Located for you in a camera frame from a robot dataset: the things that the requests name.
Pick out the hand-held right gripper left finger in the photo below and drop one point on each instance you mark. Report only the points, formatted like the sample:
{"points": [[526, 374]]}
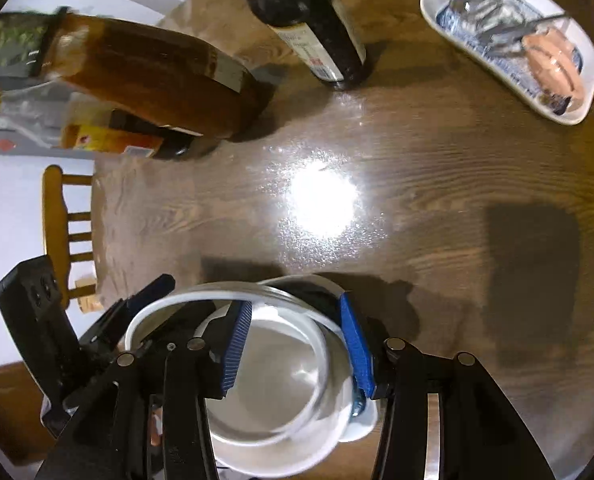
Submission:
{"points": [[237, 350]]}

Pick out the small dark sauce bottle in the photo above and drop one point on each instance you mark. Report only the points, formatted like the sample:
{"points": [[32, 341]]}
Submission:
{"points": [[307, 15]]}

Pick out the large white bowl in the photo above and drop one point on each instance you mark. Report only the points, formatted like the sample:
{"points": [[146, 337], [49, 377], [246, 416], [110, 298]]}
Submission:
{"points": [[287, 455]]}

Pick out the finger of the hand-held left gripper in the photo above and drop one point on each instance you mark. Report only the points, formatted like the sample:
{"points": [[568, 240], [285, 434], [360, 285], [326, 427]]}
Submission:
{"points": [[177, 322], [149, 292]]}

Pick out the small deep white bowl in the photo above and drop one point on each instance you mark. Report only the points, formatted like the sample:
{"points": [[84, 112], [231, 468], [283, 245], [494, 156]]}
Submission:
{"points": [[272, 365]]}

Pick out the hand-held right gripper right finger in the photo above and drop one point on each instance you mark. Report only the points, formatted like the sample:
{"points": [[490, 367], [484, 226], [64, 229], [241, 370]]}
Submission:
{"points": [[357, 345]]}

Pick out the red sauce bottle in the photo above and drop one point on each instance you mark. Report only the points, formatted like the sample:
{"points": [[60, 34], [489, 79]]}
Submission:
{"points": [[152, 80]]}

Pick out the green trailing plant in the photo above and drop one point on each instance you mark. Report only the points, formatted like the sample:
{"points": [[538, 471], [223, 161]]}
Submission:
{"points": [[7, 35]]}

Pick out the white rectangular dish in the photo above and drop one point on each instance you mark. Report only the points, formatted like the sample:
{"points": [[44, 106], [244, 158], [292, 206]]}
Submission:
{"points": [[477, 35]]}

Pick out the clear bottle with yellow cap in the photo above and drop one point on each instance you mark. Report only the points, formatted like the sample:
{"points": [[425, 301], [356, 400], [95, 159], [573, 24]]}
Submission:
{"points": [[97, 141]]}

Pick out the wooden chair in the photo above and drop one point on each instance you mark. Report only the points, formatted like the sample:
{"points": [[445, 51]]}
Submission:
{"points": [[4, 410], [57, 220]]}

